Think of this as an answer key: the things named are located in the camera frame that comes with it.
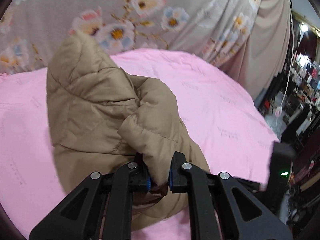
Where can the grey floral quilt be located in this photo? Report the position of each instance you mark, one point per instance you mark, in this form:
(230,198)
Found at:
(32,30)

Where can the pink bed sheet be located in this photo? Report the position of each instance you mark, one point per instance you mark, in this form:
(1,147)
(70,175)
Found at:
(218,113)

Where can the tan quilted puffer jacket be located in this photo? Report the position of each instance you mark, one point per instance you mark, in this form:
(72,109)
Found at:
(100,117)

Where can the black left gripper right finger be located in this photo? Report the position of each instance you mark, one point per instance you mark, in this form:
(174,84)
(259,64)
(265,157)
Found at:
(223,207)

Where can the beige curtain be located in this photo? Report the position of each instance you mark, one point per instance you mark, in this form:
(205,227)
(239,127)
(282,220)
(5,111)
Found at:
(262,56)

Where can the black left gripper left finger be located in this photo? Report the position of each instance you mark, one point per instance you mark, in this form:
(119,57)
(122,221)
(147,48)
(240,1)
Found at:
(100,207)

